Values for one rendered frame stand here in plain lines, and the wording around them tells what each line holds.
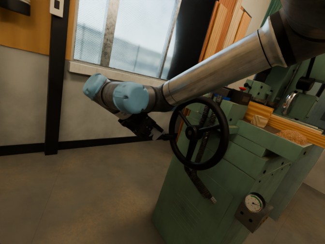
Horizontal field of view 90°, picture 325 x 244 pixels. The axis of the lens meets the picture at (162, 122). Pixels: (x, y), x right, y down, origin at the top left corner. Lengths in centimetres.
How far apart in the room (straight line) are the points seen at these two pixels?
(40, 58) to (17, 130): 62
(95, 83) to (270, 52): 39
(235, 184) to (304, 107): 49
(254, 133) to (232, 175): 21
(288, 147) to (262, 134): 9
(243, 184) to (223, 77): 52
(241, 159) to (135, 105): 52
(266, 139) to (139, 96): 51
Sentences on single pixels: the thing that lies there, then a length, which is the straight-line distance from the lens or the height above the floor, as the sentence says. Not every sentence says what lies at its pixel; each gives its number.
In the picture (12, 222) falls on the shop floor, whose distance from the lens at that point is 135.
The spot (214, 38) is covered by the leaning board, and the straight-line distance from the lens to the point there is 246.
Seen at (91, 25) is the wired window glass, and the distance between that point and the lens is 174.
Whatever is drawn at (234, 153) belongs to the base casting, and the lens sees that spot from 77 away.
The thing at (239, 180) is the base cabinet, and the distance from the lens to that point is 78.
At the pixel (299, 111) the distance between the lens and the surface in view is 101.
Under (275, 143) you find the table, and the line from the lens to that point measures 71.
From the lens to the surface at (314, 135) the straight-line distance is 84.
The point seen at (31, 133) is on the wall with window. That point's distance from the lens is 180.
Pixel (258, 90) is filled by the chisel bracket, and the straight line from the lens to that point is 87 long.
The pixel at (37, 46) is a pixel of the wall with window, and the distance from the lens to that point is 159.
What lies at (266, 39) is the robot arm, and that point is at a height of 110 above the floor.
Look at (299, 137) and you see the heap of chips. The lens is 73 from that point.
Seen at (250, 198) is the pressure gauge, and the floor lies 67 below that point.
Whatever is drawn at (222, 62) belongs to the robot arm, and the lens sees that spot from 37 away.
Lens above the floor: 101
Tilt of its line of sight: 18 degrees down
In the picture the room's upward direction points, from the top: 16 degrees clockwise
